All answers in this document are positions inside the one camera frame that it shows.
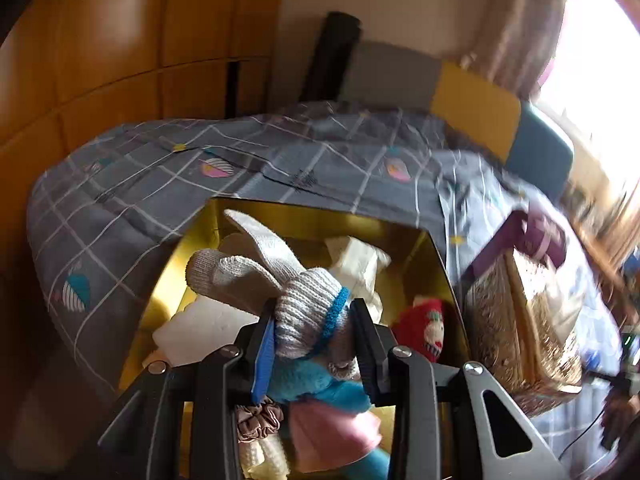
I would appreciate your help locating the black rolled mat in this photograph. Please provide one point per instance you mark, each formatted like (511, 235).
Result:
(332, 55)

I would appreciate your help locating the white knit gloves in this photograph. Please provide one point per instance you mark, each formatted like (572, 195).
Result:
(300, 300)

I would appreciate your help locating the cream cloth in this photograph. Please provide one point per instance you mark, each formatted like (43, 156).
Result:
(357, 265)

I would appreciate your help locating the grey yellow blue headboard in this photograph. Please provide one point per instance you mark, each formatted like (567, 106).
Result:
(475, 105)

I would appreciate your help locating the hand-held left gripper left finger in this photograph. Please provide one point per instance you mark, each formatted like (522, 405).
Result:
(265, 360)

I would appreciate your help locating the red knitted doll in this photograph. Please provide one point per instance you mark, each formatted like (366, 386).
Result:
(425, 330)

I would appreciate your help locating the white tissue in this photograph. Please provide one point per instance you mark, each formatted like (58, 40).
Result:
(557, 305)

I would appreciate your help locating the gold tin box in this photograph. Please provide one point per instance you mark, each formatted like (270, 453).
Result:
(300, 225)

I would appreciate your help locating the pink brown curtain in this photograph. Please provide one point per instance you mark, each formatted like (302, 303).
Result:
(515, 35)

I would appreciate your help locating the blue plush doll pink dress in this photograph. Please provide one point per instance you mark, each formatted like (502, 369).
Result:
(320, 390)

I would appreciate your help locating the brown scrunchie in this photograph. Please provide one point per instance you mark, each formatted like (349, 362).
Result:
(260, 422)

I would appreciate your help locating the purple tissue box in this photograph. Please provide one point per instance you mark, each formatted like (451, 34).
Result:
(542, 235)

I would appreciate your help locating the white foam block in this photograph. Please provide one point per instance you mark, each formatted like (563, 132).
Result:
(210, 330)

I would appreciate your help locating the wooden wardrobe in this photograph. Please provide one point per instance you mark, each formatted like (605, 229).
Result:
(125, 35)

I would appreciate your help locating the window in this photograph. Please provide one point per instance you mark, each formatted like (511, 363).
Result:
(595, 70)

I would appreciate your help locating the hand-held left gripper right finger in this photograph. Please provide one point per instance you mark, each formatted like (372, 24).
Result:
(370, 360)

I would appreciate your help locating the cream waffle towel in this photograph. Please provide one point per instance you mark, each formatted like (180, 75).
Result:
(262, 460)

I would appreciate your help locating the gold embossed tissue box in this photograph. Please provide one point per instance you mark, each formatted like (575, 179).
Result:
(520, 340)

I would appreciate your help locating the grey checked quilt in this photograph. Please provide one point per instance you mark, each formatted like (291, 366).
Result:
(300, 160)

